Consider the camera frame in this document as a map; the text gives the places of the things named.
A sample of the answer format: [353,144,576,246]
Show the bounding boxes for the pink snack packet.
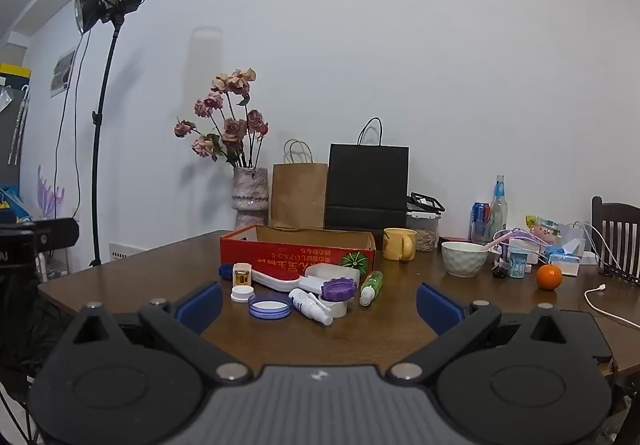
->
[525,215,562,247]

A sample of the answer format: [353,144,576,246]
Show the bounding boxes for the blue rimmed lid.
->
[248,293,292,321]

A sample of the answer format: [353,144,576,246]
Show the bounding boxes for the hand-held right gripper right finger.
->
[389,282,576,385]

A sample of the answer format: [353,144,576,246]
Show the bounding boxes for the yellow black box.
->
[0,63,32,92]

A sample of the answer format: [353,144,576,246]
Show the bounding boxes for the white paper bag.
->
[554,222,587,252]

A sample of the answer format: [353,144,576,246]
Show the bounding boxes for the white jar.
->
[320,297,356,319]

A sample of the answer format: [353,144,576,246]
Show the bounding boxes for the white flat box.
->
[108,242,147,262]

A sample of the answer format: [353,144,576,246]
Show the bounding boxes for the dried pink flowers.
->
[174,68,270,170]

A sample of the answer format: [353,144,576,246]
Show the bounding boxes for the black studio light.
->
[75,0,148,34]

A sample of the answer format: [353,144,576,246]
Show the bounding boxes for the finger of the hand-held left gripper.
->
[34,218,81,253]

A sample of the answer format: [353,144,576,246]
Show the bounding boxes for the white bowl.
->
[441,241,489,279]

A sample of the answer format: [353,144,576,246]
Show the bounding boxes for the green bottle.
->
[358,270,384,307]

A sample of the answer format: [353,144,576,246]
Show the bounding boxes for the blue yellow bag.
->
[0,184,28,223]

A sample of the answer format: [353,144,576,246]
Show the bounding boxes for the pink spoon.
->
[479,234,515,252]

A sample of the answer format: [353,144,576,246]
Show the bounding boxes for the brown paper bag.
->
[270,139,329,230]

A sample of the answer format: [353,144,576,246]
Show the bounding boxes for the white plastic tray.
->
[252,263,361,296]

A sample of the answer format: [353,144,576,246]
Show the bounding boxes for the dark wooden chair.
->
[591,196,640,277]

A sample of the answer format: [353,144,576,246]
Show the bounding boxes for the red cardboard box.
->
[220,225,376,282]

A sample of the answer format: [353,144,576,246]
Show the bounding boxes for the black paper bag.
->
[324,117,410,230]

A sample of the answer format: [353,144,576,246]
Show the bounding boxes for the yellow mug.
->
[382,228,417,262]

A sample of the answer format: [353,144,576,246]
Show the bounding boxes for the white spray bottle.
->
[288,288,334,327]

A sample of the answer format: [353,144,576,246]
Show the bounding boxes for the wall poster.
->
[50,49,77,98]

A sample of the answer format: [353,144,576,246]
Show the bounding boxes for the small blue white cup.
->
[507,250,527,279]

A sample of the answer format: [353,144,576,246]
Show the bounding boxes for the white charging cable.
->
[584,284,640,329]

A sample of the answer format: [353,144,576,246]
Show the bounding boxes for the purple lid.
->
[321,278,357,302]

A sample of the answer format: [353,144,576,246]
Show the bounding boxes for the blue soda can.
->
[469,202,491,242]

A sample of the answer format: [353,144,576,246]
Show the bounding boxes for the pink mottled ceramic vase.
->
[232,167,271,229]

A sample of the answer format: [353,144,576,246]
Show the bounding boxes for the clear glass bottle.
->
[488,175,509,239]

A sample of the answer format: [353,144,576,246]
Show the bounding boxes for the clear container with black lid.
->
[406,192,445,253]

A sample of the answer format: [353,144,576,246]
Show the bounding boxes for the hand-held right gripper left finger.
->
[55,281,251,385]

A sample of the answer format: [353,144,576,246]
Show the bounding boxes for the orange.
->
[536,264,563,291]

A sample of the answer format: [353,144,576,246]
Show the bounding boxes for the purple wall decoration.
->
[34,164,67,220]

